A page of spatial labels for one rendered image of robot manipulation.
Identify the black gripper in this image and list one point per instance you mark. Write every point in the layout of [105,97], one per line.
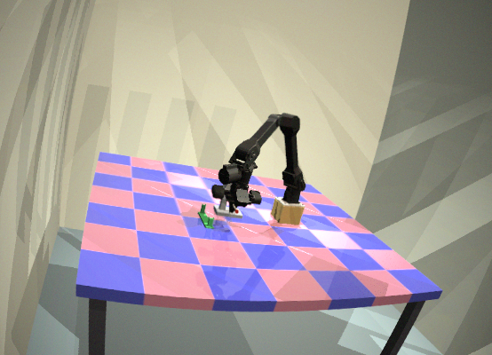
[218,192]

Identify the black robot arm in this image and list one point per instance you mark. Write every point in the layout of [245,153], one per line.
[249,150]

